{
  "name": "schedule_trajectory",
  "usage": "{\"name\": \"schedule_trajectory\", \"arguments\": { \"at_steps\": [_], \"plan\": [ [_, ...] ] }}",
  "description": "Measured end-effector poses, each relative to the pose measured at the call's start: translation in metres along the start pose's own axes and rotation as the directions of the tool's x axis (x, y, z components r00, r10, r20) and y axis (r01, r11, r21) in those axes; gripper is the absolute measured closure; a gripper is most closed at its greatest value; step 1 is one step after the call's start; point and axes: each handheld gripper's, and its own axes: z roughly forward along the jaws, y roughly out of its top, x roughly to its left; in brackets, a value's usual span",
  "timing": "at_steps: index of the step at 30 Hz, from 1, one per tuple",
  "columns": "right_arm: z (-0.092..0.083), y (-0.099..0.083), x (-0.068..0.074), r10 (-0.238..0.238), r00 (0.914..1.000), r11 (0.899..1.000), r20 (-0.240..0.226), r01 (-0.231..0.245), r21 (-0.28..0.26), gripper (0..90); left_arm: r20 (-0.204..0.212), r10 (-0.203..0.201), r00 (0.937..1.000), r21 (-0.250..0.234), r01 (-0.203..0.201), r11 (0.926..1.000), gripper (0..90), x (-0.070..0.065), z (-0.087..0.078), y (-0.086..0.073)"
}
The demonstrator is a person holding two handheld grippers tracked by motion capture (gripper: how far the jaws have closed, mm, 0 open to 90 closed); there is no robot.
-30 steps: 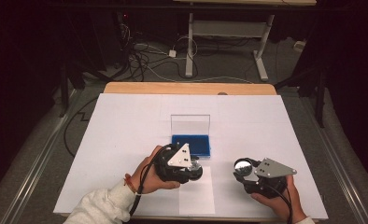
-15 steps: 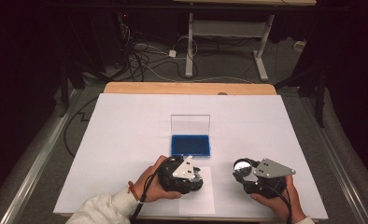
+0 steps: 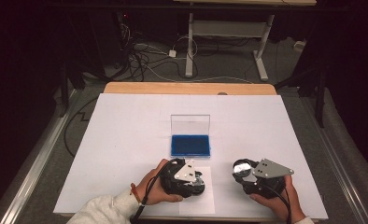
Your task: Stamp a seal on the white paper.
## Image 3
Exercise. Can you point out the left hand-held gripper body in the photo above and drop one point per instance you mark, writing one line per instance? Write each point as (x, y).
(183, 171)

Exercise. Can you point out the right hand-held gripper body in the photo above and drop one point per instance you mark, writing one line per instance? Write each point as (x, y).
(272, 169)

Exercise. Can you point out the white paper sheet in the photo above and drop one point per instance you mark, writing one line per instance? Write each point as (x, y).
(204, 202)

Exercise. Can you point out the person's left hand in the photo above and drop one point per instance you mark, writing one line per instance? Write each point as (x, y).
(151, 186)

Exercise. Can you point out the person's right hand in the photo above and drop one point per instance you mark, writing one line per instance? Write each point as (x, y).
(289, 205)

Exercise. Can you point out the blue ink pad clear lid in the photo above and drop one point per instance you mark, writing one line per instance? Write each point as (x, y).
(190, 145)

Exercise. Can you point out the white board table cover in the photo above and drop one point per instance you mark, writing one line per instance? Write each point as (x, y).
(126, 130)

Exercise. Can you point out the wooden table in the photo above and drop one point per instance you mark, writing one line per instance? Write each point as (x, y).
(172, 88)

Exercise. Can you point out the black stand leg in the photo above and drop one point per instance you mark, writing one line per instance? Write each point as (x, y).
(63, 90)
(320, 99)

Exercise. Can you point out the white power adapter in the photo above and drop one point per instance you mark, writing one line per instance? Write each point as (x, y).
(172, 53)

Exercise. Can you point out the white power strip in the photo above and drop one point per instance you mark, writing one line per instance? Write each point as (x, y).
(299, 46)

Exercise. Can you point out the metal floor rail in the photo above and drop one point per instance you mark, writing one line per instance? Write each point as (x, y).
(39, 155)
(337, 161)

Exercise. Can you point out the white desk frame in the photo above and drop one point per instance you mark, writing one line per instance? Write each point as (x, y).
(229, 28)

